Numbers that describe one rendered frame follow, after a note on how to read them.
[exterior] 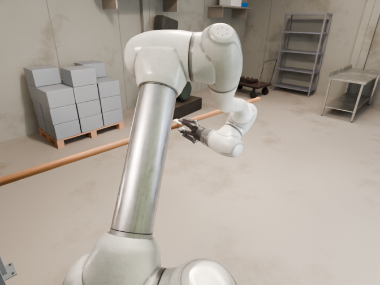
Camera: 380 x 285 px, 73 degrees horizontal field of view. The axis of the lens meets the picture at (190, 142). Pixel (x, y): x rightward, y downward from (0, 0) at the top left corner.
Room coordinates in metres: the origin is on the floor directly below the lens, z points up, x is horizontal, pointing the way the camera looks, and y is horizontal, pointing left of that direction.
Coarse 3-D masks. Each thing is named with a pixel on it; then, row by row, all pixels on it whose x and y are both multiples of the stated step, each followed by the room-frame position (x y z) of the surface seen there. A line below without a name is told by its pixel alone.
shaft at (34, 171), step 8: (216, 112) 1.51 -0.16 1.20; (112, 144) 1.03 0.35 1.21; (120, 144) 1.05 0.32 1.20; (88, 152) 0.96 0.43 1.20; (96, 152) 0.97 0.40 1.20; (56, 160) 0.88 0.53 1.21; (64, 160) 0.89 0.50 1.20; (72, 160) 0.90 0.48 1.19; (32, 168) 0.82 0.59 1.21; (40, 168) 0.83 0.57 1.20; (48, 168) 0.84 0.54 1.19; (8, 176) 0.76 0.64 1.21; (16, 176) 0.77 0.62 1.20; (24, 176) 0.78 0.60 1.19; (0, 184) 0.73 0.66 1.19
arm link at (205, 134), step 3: (204, 129) 1.15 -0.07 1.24; (207, 129) 1.14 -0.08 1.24; (210, 129) 1.14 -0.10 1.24; (213, 129) 1.15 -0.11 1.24; (204, 132) 1.13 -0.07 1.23; (207, 132) 1.12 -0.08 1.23; (210, 132) 1.12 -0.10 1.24; (201, 135) 1.13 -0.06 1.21; (204, 135) 1.12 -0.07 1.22; (207, 135) 1.11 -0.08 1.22; (201, 138) 1.13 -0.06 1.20; (204, 138) 1.11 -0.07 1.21; (207, 138) 1.10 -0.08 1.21; (201, 141) 1.13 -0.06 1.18; (204, 141) 1.11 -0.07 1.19; (207, 141) 1.10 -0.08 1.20; (204, 144) 1.12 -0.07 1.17; (207, 144) 1.10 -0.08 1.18
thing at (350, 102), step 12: (336, 72) 5.30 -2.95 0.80; (348, 72) 5.51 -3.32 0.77; (360, 72) 5.54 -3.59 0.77; (372, 72) 5.56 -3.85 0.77; (348, 84) 6.10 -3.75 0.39; (348, 96) 5.73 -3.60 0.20; (360, 96) 4.58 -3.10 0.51; (372, 96) 5.72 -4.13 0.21; (324, 108) 4.94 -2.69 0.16; (336, 108) 4.82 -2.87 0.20; (348, 108) 4.83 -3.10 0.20
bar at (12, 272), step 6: (0, 258) 1.27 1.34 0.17; (0, 264) 1.26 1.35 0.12; (12, 264) 1.35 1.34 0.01; (0, 270) 1.25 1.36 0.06; (6, 270) 1.30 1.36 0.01; (12, 270) 1.30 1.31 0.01; (0, 276) 0.92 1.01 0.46; (6, 276) 1.25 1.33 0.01; (12, 276) 1.25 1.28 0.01; (0, 282) 0.91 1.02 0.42
